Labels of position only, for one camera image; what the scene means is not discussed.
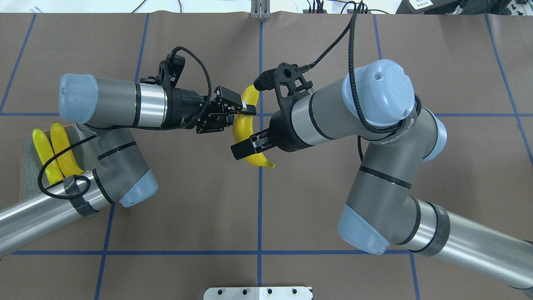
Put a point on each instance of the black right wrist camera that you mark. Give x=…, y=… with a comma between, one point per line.
x=287, y=81

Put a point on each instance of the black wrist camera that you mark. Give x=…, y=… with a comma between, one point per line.
x=287, y=81
x=169, y=72

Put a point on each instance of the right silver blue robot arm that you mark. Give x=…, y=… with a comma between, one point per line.
x=377, y=102

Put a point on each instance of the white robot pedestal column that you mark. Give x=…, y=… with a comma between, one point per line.
x=259, y=293

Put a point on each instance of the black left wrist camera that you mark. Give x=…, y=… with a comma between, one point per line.
x=169, y=72

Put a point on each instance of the aluminium frame post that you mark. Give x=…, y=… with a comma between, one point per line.
x=260, y=9

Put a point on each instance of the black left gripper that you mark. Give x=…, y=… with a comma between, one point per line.
x=186, y=109

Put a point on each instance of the grey square plate orange rim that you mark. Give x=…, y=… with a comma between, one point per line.
x=31, y=164

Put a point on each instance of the black box white label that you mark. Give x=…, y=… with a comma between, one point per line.
x=427, y=7

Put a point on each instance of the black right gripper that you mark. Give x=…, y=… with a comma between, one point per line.
x=283, y=134

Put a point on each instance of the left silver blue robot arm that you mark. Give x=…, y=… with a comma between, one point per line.
x=104, y=111

